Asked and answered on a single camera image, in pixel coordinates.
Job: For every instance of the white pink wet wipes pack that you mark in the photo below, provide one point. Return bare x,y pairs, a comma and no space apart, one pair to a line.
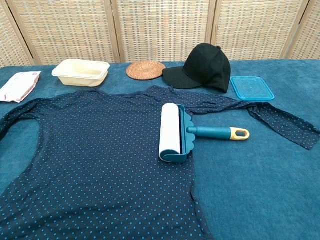
18,86

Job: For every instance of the woven wicker screen panel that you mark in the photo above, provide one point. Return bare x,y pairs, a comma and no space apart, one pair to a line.
10,45
67,30
162,27
307,37
255,27

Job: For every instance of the black baseball cap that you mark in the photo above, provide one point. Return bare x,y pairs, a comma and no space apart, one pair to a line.
207,67

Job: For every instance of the navy polka dot shirt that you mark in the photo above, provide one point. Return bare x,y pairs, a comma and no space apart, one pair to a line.
100,150

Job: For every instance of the blue plastic container lid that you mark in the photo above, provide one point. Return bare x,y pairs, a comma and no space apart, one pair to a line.
252,88

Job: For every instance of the round woven rattan coaster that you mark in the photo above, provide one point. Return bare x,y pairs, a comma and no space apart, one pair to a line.
145,70

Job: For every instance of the teal white lint roller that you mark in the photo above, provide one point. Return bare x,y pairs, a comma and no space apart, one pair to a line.
170,130

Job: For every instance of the cream plastic food container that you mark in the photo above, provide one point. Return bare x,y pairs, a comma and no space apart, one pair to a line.
80,75

